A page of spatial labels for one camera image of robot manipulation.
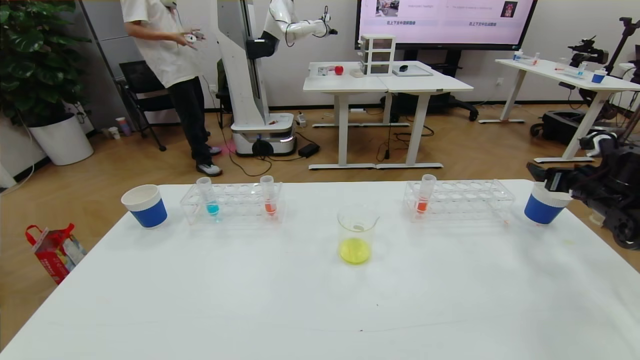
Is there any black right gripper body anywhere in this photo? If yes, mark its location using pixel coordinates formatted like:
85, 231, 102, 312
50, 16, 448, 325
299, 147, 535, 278
544, 165, 586, 194

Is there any red pigment test tube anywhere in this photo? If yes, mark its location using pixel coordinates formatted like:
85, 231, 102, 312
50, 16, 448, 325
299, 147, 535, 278
415, 174, 437, 217
260, 175, 279, 218

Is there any clear acrylic test tube rack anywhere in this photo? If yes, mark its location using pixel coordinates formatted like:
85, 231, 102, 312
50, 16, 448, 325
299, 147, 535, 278
403, 179, 516, 223
180, 181, 286, 226

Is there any clear glass beaker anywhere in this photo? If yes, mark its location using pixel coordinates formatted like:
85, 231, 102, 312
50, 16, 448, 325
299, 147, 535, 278
337, 204, 381, 266

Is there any blue pigment test tube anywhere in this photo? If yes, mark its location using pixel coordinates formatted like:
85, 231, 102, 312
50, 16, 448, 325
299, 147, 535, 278
196, 176, 221, 223

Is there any blue paper cup white rim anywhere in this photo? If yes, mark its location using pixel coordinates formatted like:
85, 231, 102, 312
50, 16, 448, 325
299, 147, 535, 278
121, 184, 169, 229
524, 181, 574, 226

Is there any black wheeled robot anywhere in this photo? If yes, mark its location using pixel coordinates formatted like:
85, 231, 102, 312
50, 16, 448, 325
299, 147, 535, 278
531, 36, 628, 148

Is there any long white table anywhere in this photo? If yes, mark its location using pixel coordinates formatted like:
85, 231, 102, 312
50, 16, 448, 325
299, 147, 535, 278
495, 59, 640, 164

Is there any black screen stand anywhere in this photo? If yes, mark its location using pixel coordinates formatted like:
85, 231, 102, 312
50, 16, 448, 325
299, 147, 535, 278
380, 49, 478, 122

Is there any white standing desk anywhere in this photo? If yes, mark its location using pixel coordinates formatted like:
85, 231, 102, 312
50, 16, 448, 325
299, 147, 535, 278
303, 61, 391, 171
377, 61, 474, 170

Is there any grey tray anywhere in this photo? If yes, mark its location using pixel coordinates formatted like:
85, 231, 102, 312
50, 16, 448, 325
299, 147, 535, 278
392, 65, 433, 77

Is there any large display screen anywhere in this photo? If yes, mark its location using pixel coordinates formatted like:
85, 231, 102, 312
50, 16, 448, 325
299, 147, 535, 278
355, 0, 538, 51

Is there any black tripod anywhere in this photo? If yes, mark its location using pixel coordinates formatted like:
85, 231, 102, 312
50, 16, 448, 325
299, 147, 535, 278
617, 17, 640, 146

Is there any clear drawer organiser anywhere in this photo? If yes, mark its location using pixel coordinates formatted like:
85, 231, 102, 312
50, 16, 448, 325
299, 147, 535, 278
359, 34, 397, 77

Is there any white humanoid robot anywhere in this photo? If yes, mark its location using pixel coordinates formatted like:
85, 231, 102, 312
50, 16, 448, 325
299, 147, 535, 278
215, 0, 340, 157

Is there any person in white shirt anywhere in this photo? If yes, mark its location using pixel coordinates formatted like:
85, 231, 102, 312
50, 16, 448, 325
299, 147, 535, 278
120, 0, 223, 177

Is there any black office chair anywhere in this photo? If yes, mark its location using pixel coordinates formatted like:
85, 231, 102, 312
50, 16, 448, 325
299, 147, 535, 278
118, 60, 173, 152

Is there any red gift bag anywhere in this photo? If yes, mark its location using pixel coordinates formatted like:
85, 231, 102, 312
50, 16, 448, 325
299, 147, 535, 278
25, 223, 87, 286

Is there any green potted plant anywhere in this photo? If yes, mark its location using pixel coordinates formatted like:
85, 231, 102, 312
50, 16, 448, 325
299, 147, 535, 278
0, 0, 92, 127

